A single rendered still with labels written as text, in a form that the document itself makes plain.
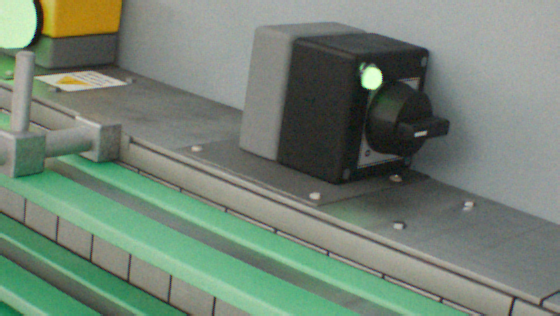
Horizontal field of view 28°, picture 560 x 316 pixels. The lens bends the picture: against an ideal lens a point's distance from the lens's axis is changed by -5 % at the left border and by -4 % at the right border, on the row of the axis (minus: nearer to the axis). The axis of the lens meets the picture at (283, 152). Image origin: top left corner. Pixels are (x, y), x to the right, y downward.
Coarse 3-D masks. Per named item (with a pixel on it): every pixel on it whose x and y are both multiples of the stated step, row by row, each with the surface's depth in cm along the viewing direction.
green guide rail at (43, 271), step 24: (0, 216) 82; (0, 240) 79; (24, 240) 79; (48, 240) 79; (0, 264) 74; (24, 264) 75; (48, 264) 76; (72, 264) 76; (0, 288) 71; (24, 288) 71; (48, 288) 72; (72, 288) 73; (96, 288) 73; (120, 288) 74; (24, 312) 69; (48, 312) 68; (72, 312) 69; (96, 312) 69; (120, 312) 71; (144, 312) 71; (168, 312) 71
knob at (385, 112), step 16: (384, 96) 69; (400, 96) 69; (416, 96) 69; (368, 112) 69; (384, 112) 69; (400, 112) 68; (416, 112) 70; (368, 128) 69; (384, 128) 69; (400, 128) 68; (416, 128) 68; (432, 128) 69; (448, 128) 71; (368, 144) 70; (384, 144) 69; (400, 144) 69; (416, 144) 71
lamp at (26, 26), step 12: (0, 0) 86; (12, 0) 85; (24, 0) 86; (36, 0) 87; (0, 12) 86; (12, 12) 85; (24, 12) 85; (36, 12) 86; (0, 24) 86; (12, 24) 85; (24, 24) 86; (36, 24) 86; (0, 36) 86; (12, 36) 86; (24, 36) 86; (36, 36) 87
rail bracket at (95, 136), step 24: (24, 72) 67; (24, 96) 68; (24, 120) 68; (96, 120) 73; (0, 144) 68; (24, 144) 68; (48, 144) 70; (72, 144) 72; (96, 144) 73; (120, 144) 74; (0, 168) 68; (24, 168) 69
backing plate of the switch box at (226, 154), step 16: (208, 144) 74; (224, 144) 74; (208, 160) 71; (224, 160) 71; (240, 160) 72; (256, 160) 72; (256, 176) 69; (272, 176) 69; (288, 176) 70; (304, 176) 70; (384, 176) 73; (400, 176) 73; (416, 176) 74; (288, 192) 67; (304, 192) 67; (320, 192) 68; (336, 192) 68; (352, 192) 69; (368, 192) 69
